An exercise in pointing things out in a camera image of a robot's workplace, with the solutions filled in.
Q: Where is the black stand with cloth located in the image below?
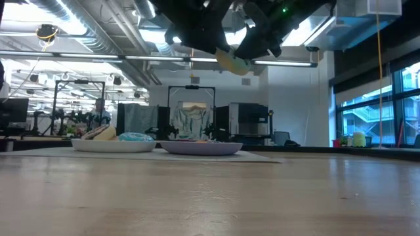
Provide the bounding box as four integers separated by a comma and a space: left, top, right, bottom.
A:
167, 85, 217, 132

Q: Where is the black cabinet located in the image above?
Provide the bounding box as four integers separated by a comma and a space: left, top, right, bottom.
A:
215, 102, 271, 136

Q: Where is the grey partition panel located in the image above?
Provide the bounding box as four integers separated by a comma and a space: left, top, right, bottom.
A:
116, 102, 171, 135

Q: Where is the black office chair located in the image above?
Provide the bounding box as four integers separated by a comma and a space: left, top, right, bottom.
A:
273, 130, 292, 147

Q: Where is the large green frosted donut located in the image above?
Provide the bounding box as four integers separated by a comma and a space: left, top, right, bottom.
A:
215, 47, 253, 77

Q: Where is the black round ceiling device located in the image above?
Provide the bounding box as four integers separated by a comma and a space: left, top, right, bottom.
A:
35, 23, 60, 44

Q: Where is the large chocolate frosted donut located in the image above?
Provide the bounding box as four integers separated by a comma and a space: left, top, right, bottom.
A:
80, 124, 117, 142

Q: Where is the white patterned cloth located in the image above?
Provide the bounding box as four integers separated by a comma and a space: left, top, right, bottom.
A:
171, 101, 214, 141

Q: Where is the purple round plate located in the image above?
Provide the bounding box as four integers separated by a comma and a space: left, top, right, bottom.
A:
159, 140, 244, 157

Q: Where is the black computer monitor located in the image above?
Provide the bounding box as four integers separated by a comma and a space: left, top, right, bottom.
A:
0, 98, 30, 124

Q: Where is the yellow-green container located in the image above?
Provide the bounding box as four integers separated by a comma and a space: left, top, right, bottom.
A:
352, 131, 367, 148

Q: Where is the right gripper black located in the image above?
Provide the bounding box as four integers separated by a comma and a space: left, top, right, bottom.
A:
149, 0, 329, 60

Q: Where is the white round plate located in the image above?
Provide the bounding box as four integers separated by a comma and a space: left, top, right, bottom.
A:
70, 138, 158, 153

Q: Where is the large blue frosted donut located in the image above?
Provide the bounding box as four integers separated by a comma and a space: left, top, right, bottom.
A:
118, 131, 155, 143

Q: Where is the person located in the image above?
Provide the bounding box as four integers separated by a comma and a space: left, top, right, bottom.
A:
89, 98, 112, 129

